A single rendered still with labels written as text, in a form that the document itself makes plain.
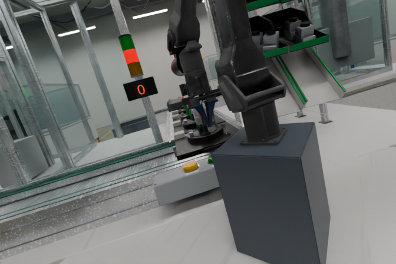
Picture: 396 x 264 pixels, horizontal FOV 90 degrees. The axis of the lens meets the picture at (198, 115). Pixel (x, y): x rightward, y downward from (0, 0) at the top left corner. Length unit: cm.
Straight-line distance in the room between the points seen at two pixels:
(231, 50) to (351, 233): 38
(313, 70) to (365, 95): 91
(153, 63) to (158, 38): 131
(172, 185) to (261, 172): 28
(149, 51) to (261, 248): 1117
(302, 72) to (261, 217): 65
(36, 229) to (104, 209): 18
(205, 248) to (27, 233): 50
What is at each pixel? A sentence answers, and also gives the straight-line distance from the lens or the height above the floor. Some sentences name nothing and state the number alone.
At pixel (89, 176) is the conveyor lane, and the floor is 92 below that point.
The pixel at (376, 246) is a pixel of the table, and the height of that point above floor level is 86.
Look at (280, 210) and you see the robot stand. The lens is 34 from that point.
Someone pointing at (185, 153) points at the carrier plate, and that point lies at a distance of 65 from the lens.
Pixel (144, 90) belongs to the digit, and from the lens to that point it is 83.
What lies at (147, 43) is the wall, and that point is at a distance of 1147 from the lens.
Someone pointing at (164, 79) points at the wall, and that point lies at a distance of 1121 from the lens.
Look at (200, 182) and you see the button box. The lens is 54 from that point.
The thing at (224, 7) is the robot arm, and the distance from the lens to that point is 35.
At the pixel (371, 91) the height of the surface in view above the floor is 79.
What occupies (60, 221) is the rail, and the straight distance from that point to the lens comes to 73.
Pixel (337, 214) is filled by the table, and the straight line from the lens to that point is 52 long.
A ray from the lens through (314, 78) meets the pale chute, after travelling 89.
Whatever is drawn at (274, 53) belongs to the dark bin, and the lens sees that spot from 74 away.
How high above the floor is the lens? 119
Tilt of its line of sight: 10 degrees down
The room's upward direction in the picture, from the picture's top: 15 degrees counter-clockwise
